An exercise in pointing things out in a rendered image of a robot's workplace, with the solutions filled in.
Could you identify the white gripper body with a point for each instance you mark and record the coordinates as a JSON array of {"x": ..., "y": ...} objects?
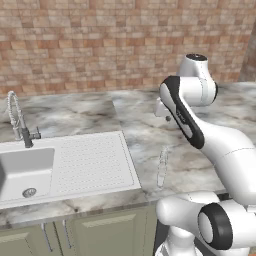
[{"x": 161, "y": 109}]

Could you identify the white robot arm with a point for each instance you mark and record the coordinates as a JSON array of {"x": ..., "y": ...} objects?
[{"x": 230, "y": 153}]

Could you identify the white sink with drainboard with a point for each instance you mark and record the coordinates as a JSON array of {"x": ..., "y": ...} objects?
[{"x": 93, "y": 163}]

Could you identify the pale green cupboard door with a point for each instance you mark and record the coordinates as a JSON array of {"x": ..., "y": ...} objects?
[
  {"x": 20, "y": 241},
  {"x": 110, "y": 233}
]

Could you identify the silver spring tap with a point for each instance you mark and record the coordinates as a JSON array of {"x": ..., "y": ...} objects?
[{"x": 26, "y": 135}]

